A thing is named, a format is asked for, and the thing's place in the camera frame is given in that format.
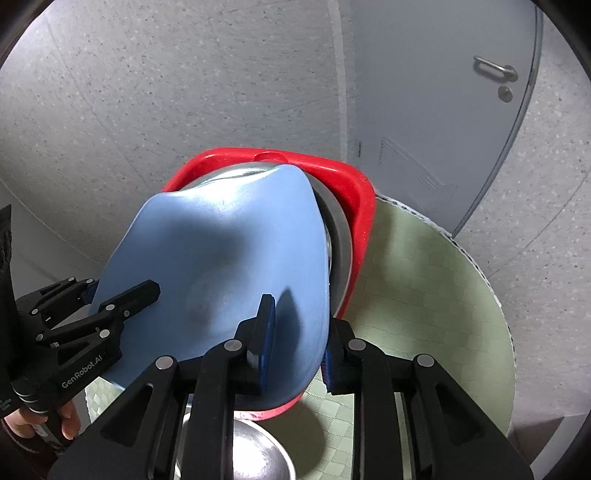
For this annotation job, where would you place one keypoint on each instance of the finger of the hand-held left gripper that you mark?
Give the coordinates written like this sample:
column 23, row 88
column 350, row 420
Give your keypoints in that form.
column 131, row 297
column 55, row 297

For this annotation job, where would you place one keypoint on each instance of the grey door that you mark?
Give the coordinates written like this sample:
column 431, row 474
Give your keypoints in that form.
column 415, row 92

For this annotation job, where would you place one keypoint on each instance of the red plastic basin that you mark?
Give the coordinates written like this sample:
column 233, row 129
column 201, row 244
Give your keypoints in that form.
column 361, row 207

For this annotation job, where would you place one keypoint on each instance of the blue plate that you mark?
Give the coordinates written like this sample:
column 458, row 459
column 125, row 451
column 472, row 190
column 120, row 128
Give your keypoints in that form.
column 221, row 258

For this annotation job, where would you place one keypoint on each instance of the person's left hand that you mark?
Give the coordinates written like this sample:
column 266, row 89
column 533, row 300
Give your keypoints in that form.
column 69, row 422

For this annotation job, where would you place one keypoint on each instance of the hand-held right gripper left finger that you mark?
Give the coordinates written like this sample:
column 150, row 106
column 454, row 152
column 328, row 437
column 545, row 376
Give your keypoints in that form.
column 267, row 344

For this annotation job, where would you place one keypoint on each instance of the steel bowl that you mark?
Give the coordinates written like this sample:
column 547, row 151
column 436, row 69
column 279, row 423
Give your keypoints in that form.
column 339, row 242
column 263, row 461

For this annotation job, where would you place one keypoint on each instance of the green checkered tablecloth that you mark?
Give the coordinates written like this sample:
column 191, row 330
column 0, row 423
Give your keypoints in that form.
column 415, row 300

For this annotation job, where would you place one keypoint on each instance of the round door lock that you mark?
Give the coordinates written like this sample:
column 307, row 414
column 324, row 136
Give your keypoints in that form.
column 505, row 93

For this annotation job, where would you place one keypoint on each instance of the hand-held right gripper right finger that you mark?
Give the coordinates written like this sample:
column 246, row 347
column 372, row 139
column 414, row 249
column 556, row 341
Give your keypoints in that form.
column 328, row 365

